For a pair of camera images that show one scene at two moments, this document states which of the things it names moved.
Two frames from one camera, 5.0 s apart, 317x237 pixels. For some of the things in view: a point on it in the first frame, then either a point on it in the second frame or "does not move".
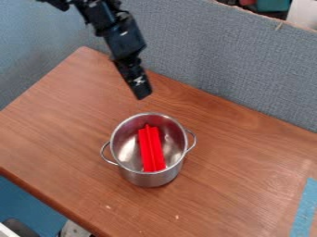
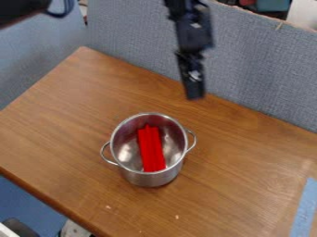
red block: (153, 156) does not move
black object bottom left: (19, 228) does not move
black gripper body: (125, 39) -> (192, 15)
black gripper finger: (132, 69) -> (190, 57)
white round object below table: (73, 230) does not move
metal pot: (149, 147) does not move
